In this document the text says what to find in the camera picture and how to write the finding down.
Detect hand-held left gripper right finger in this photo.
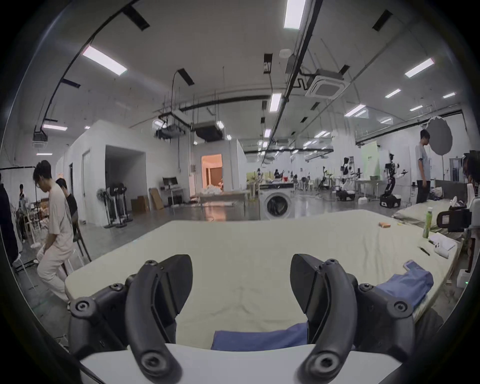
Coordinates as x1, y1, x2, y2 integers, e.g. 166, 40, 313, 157
290, 253, 416, 384

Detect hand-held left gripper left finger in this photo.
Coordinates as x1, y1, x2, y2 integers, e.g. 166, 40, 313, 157
68, 254, 193, 384

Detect blue garment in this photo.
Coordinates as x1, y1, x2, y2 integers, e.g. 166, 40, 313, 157
211, 260, 434, 352

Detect bed with pale green sheet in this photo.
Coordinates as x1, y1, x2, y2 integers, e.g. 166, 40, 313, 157
392, 198, 466, 230
64, 209, 463, 351

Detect brown cardboard cartons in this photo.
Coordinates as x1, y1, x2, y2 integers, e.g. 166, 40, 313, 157
130, 187, 165, 212

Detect white washing machine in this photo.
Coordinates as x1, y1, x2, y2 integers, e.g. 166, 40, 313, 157
259, 188, 295, 221

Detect white humanoid robot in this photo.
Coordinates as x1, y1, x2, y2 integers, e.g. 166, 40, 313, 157
379, 152, 409, 208
335, 156, 364, 202

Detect green drink bottle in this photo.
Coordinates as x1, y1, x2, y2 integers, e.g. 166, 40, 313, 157
422, 208, 434, 239

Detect white paper box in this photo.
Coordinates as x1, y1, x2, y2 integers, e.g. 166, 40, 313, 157
428, 232, 458, 259

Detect grey photo umbrella on stand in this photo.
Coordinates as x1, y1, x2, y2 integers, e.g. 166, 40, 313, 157
427, 116, 454, 181

